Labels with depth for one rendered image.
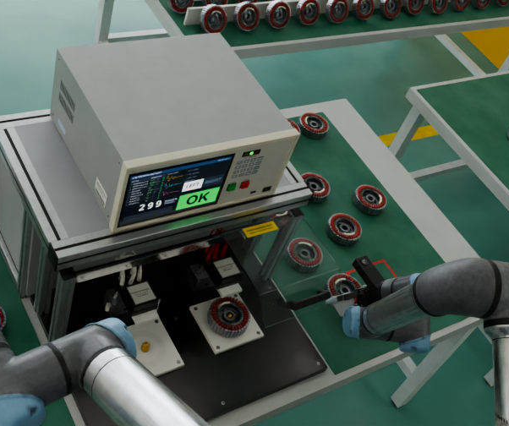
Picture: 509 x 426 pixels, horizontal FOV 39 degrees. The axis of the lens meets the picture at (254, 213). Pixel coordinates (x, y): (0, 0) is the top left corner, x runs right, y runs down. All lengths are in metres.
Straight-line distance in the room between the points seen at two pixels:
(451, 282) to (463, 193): 2.61
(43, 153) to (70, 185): 0.11
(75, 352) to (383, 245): 1.53
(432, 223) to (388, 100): 1.92
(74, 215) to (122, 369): 0.73
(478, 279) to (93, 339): 0.75
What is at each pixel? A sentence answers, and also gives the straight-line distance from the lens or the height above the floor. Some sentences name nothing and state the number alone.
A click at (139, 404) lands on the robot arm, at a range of 0.91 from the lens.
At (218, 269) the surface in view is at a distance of 1.86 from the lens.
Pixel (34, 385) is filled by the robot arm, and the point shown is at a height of 1.48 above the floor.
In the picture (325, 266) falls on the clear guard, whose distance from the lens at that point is 1.78.
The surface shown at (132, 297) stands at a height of 0.92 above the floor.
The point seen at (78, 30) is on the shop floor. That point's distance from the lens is 4.09.
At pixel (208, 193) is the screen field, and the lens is 1.66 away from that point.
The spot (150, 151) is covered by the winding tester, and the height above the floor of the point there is 1.32.
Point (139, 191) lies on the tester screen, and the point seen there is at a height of 1.24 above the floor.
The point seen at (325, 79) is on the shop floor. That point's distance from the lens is 4.31.
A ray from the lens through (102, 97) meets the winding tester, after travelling 1.61.
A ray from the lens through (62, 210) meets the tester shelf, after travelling 1.64.
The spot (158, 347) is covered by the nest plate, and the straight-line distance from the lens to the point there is 1.86.
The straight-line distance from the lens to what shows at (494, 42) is 5.25.
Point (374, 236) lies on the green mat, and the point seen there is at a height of 0.75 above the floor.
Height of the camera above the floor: 2.35
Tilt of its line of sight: 45 degrees down
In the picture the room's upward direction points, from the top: 23 degrees clockwise
